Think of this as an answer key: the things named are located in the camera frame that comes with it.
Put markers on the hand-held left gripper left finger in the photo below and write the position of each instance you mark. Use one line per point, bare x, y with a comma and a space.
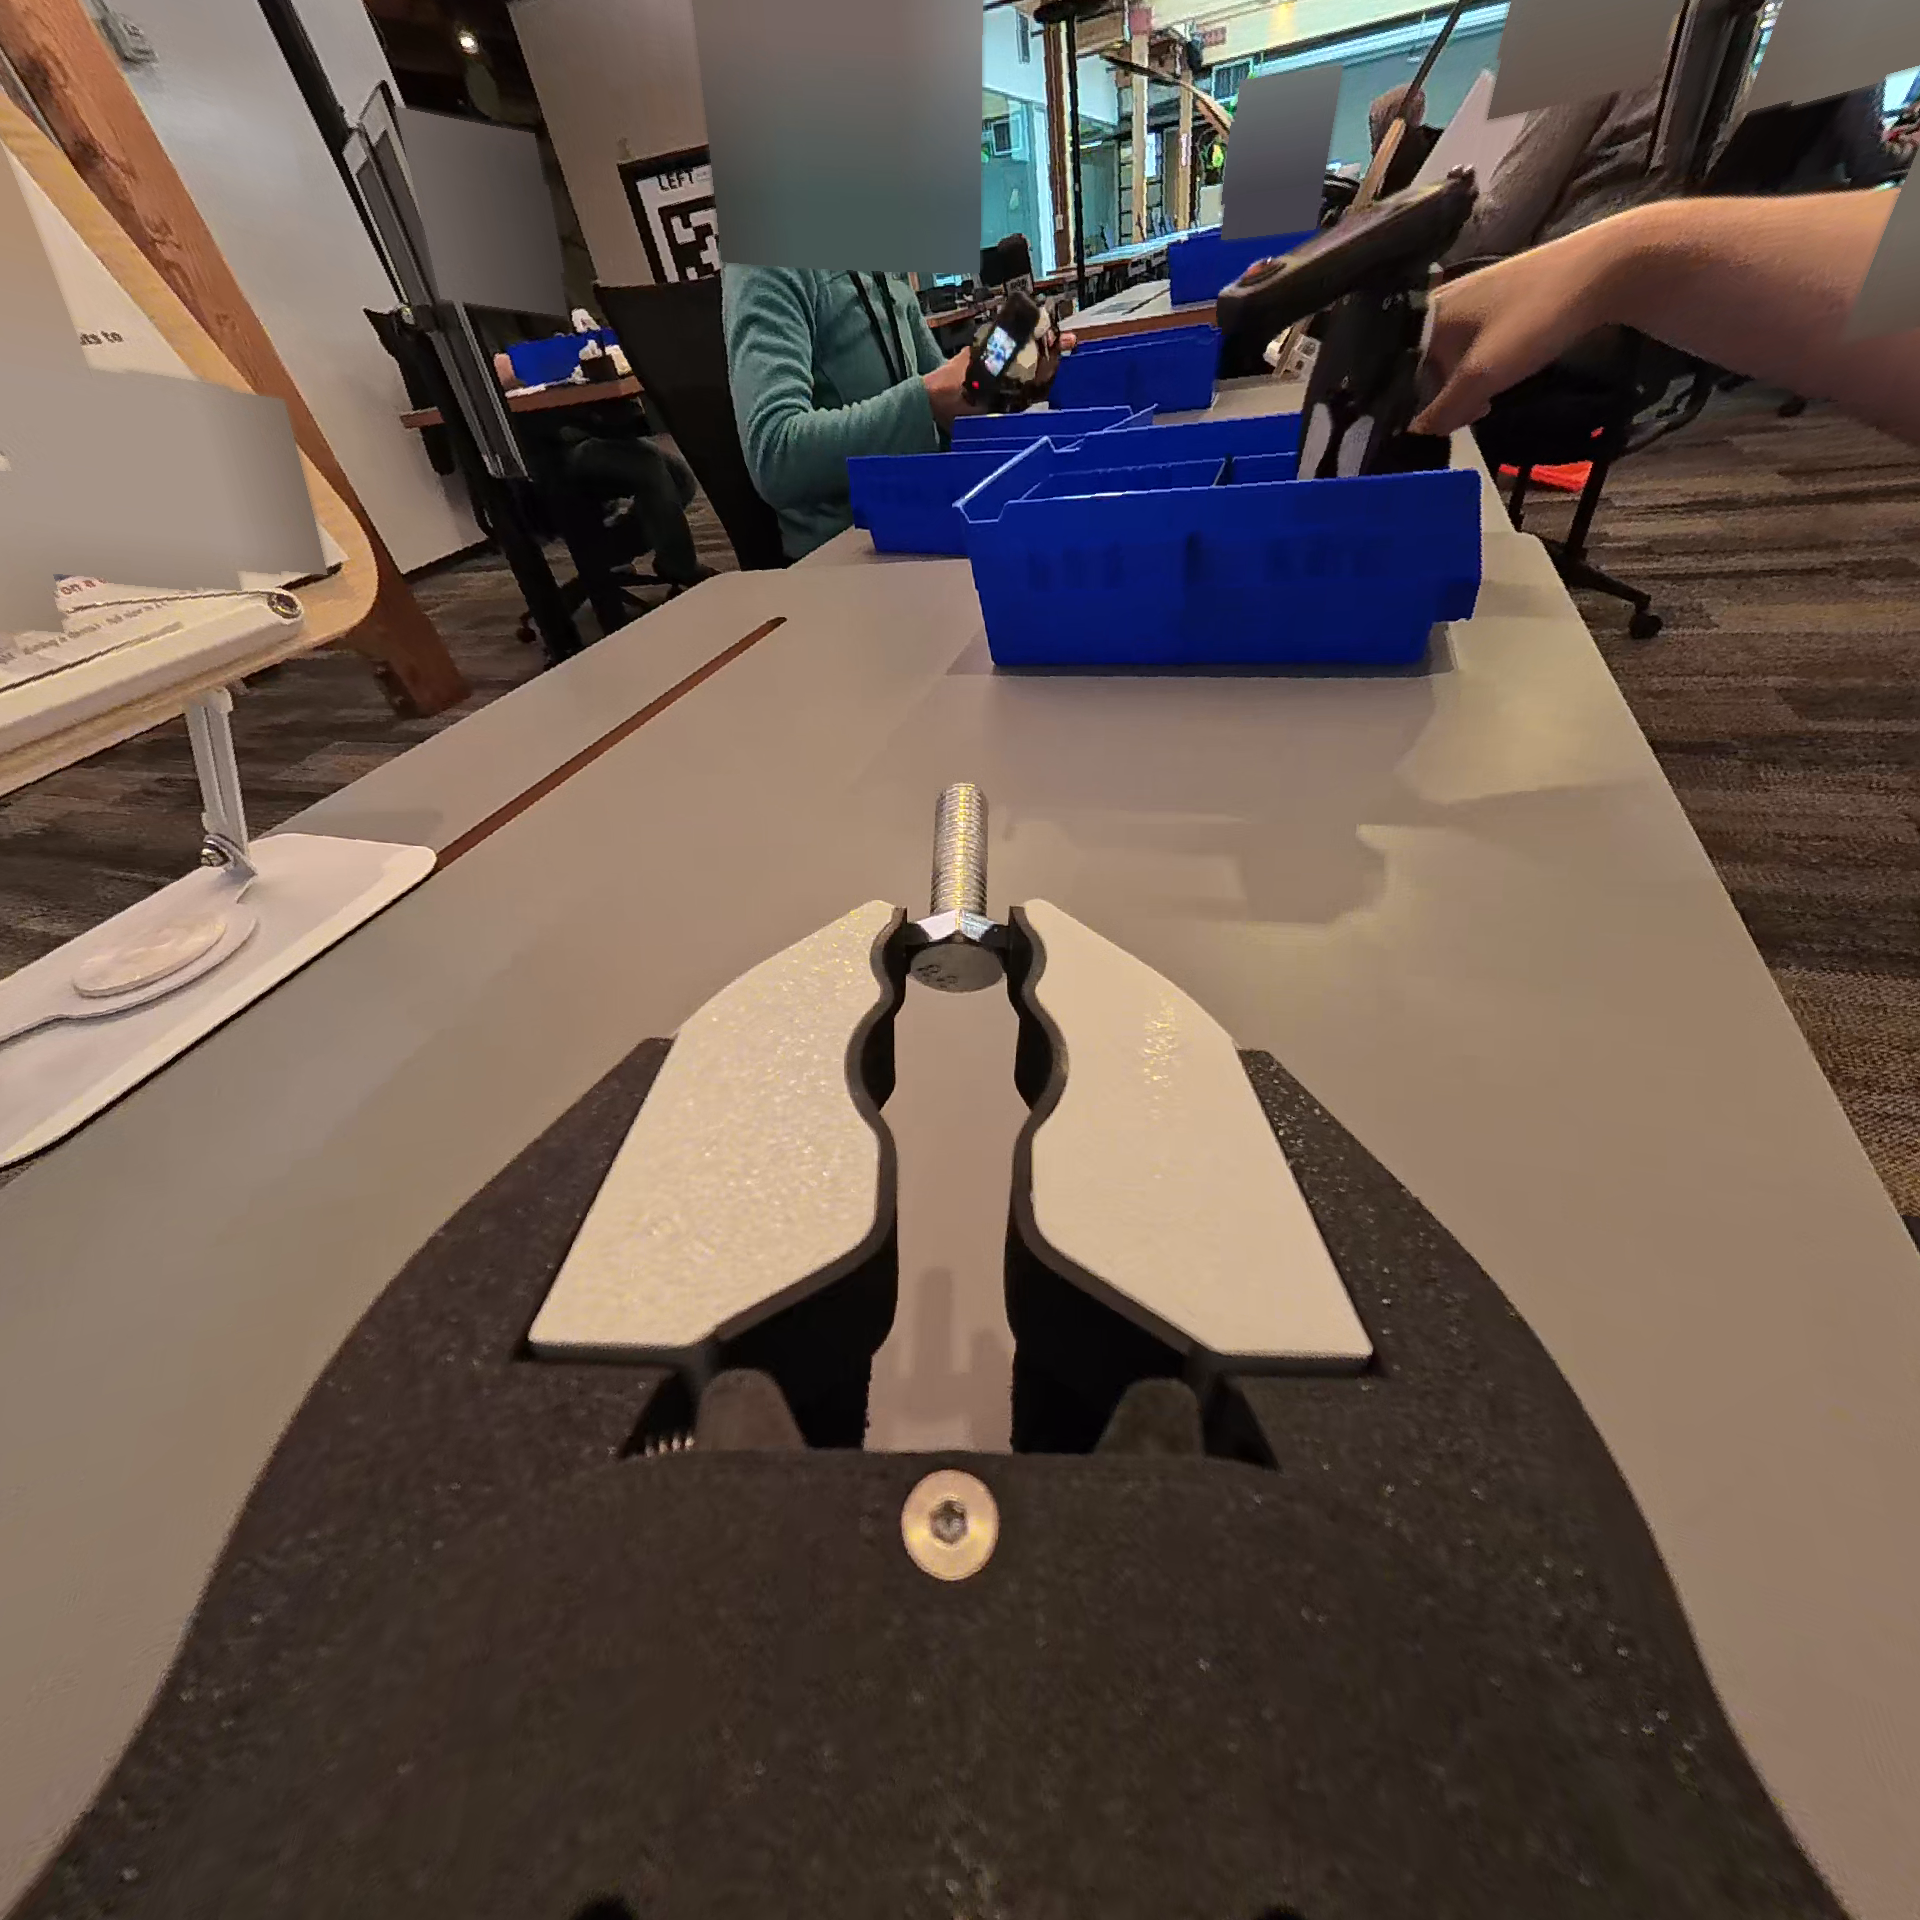
722, 1202

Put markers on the person's right forearm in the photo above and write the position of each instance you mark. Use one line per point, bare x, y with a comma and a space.
1770, 286

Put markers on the black white marker sign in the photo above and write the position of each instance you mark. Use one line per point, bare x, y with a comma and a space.
674, 217

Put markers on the metal frame stand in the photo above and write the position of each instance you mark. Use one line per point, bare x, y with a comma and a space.
453, 362

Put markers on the person's right hand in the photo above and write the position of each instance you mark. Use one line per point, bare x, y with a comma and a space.
1532, 317

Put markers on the silver hex bolt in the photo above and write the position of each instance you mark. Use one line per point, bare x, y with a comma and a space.
961, 870

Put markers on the wooden support post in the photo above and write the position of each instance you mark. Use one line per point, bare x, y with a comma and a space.
183, 211

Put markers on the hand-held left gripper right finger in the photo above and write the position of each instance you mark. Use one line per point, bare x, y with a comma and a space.
1203, 1202

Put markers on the black office chair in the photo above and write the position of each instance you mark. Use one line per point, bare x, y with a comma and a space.
676, 390
1577, 482

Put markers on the blue plastic bin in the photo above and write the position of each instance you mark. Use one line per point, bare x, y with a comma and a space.
917, 497
557, 359
1230, 266
1230, 572
1143, 371

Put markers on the instruction poster board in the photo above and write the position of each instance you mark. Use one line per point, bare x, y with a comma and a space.
183, 646

